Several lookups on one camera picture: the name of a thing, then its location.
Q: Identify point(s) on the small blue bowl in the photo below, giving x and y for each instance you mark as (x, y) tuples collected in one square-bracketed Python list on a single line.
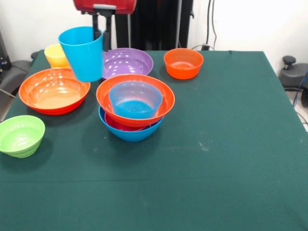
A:
[(136, 106)]

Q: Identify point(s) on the large blue bowl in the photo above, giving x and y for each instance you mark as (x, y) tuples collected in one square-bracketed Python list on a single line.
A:
[(132, 136)]

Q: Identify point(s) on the large orange bowl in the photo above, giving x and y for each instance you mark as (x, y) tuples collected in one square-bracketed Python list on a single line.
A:
[(167, 101), (50, 93)]

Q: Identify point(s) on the yellow cup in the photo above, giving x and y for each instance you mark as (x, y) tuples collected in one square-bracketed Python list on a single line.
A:
[(55, 55)]

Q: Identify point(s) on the blue cup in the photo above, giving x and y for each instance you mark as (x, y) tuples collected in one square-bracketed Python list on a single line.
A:
[(85, 60)]

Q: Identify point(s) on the orange cup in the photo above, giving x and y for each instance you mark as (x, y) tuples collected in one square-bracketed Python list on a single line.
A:
[(60, 65)]

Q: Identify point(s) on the pink bowl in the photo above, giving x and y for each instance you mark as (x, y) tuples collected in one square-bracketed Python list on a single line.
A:
[(120, 126)]

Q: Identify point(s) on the small orange bowl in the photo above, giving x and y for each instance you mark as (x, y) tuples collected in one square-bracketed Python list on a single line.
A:
[(181, 67)]

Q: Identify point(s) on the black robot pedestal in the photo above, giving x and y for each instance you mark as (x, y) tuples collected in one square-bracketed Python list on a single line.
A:
[(154, 24)]

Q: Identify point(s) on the grey pedestal foot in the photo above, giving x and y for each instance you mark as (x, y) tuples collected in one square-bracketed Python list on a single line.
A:
[(14, 74), (292, 74)]

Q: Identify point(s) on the green bowl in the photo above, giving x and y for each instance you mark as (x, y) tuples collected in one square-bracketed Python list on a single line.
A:
[(20, 137)]

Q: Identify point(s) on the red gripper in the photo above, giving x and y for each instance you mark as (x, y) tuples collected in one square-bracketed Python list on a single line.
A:
[(106, 4)]

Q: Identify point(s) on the dark green tablecloth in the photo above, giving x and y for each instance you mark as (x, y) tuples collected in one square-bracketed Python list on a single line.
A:
[(154, 192)]

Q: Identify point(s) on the purple bowl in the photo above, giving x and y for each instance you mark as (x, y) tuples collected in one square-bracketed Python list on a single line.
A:
[(127, 62)]

